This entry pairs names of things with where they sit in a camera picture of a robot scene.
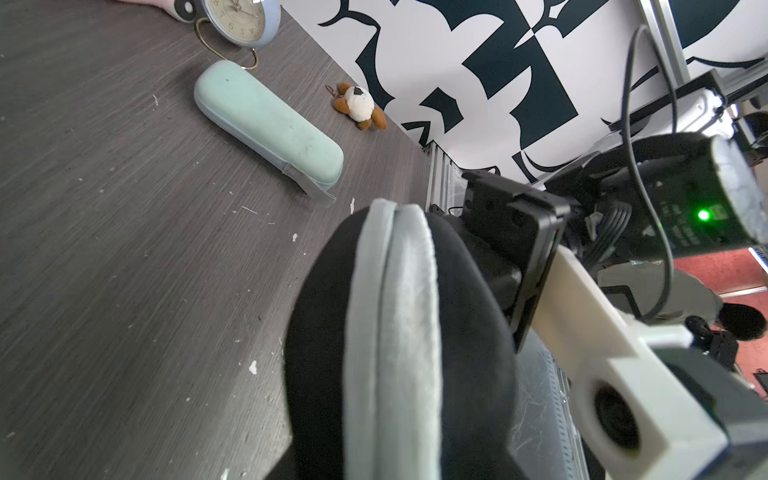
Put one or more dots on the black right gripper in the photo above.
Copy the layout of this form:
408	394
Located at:
512	231

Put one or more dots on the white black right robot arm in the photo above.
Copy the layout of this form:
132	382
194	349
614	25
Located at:
656	198

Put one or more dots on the brown white plush dog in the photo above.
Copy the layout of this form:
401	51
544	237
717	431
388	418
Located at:
358	105

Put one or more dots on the blue round alarm clock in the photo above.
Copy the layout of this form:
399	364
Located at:
250	24

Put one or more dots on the pink plush pig toy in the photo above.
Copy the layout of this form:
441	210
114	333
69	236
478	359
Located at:
184	11

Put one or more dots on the aluminium cage frame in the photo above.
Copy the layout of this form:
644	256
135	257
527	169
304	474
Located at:
696	36

